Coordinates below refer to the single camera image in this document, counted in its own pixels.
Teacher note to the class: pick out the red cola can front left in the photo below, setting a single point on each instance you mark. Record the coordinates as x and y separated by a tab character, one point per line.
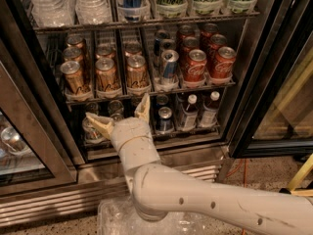
194	66

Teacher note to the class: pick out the red cola can back right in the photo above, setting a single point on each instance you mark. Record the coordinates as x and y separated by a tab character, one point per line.
208	30

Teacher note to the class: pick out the blue energy can back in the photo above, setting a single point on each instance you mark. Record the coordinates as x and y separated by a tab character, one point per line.
159	36

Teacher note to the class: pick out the blue energy can middle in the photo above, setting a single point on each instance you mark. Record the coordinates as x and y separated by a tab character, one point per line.
167	44

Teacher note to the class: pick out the glass fridge door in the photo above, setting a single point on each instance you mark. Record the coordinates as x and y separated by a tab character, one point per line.
37	157
277	110

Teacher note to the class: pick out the white cap bottle right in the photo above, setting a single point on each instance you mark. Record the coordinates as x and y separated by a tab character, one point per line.
209	109

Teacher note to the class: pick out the silver can bottom front left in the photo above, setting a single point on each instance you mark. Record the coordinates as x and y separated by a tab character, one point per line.
91	135

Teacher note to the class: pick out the blue can bottom front right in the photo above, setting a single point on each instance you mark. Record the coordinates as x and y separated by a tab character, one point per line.
164	119

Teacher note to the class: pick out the white cap bottle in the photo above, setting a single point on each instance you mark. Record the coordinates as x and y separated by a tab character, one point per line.
209	109
188	113

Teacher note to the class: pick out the clear water bottle right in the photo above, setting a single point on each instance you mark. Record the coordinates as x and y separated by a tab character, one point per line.
93	11

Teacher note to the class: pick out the right glass fridge door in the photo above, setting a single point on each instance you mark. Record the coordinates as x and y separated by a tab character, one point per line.
277	110

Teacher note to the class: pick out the clear plastic bin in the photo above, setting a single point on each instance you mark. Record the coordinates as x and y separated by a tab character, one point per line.
118	216

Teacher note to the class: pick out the orange can column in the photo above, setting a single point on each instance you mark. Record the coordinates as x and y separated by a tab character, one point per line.
105	51
74	54
76	40
137	72
74	76
132	48
106	72

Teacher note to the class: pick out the red cola can middle right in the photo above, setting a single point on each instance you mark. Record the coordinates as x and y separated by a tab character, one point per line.
216	41

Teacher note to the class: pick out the orange can middle left column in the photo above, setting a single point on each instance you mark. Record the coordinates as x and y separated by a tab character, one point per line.
74	54

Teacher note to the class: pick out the red cola can front right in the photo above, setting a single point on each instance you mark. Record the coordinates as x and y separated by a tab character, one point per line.
223	62

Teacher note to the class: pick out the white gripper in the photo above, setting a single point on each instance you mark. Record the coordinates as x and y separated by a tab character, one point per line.
130	130

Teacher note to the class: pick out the white cap bottle left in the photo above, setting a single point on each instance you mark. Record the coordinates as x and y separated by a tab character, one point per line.
188	113

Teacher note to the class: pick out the blue can bottom back right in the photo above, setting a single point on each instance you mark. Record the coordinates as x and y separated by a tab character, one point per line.
162	100

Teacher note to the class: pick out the left glass fridge door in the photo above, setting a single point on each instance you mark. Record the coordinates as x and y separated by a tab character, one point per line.
37	157

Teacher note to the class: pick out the steel fridge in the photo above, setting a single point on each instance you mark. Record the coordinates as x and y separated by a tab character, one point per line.
37	52

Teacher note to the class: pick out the dark blue can bottom back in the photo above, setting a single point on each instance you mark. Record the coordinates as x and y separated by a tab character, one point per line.
135	101

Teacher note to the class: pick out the red cola can back left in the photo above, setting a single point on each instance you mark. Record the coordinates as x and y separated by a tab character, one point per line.
184	31

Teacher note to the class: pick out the red cola can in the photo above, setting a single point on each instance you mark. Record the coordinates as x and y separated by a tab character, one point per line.
184	31
194	66
223	62
208	30
189	43
216	41

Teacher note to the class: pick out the clear water bottle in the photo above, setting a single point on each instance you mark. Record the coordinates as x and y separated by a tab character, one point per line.
93	11
53	13

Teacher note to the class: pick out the orange can front left column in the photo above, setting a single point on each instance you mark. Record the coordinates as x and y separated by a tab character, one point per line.
74	76

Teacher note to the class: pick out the clear water bottle left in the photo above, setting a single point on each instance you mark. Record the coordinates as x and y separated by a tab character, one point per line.
53	13

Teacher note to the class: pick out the silver can bottom back left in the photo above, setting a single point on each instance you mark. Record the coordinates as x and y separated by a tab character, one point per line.
92	107

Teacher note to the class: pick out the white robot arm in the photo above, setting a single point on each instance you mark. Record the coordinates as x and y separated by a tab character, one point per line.
157	189

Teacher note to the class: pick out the red cola can middle left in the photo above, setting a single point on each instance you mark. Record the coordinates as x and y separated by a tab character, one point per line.
189	43

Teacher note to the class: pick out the yellow black wheeled stand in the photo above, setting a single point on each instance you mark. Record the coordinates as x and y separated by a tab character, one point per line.
293	186

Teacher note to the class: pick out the blue silver energy can front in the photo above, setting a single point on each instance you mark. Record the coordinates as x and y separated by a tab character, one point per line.
168	67

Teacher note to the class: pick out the orange can back left column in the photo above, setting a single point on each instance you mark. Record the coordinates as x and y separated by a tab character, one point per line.
76	40

